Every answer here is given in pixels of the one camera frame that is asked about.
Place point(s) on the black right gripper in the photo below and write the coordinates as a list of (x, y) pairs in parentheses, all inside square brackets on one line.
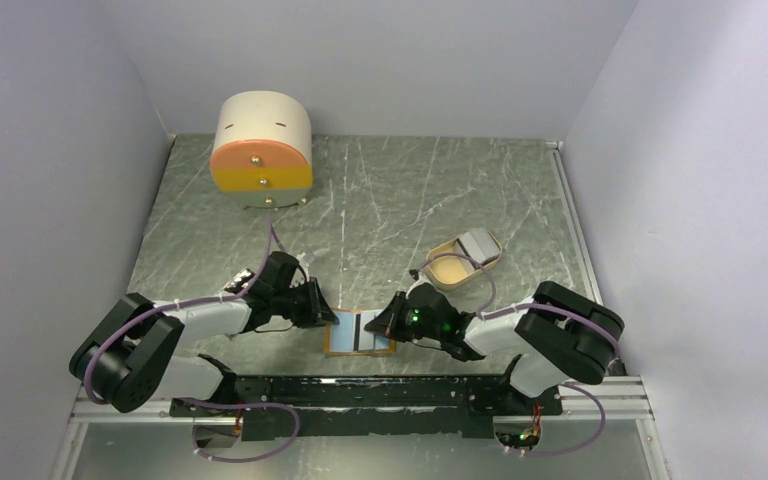
[(388, 322)]

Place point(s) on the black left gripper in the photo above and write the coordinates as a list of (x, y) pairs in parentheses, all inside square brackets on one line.
[(317, 311)]

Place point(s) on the white card black stripe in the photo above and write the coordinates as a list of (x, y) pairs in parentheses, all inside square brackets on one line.
[(362, 341)]

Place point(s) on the orange blue card holder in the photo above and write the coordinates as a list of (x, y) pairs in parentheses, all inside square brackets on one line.
[(348, 336)]

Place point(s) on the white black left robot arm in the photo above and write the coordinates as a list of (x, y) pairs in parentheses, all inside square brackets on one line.
[(132, 356)]

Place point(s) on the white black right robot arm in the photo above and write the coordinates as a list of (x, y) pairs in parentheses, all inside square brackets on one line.
[(557, 333)]

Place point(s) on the stack of grey cards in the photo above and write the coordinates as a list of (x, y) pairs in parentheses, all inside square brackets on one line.
[(479, 245)]

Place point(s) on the beige oval tray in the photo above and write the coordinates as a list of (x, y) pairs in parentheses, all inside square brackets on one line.
[(449, 270)]

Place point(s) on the beige orange drawer cabinet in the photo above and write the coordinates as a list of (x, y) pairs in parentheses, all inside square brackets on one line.
[(262, 150)]

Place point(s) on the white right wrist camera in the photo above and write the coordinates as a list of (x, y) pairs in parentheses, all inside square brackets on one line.
[(420, 279)]

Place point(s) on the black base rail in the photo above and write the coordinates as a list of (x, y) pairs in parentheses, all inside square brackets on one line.
[(464, 401)]

